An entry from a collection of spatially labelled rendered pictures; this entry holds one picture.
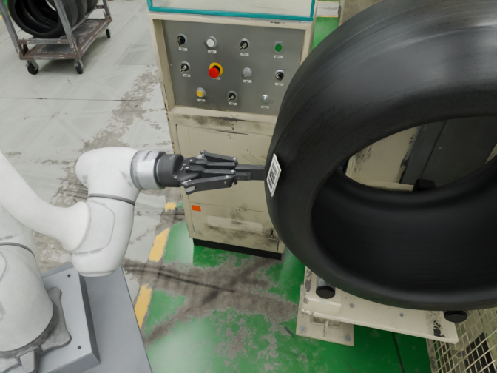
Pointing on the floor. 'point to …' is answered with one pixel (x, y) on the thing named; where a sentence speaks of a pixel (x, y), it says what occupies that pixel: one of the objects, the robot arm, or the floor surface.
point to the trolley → (55, 29)
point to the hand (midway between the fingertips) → (253, 172)
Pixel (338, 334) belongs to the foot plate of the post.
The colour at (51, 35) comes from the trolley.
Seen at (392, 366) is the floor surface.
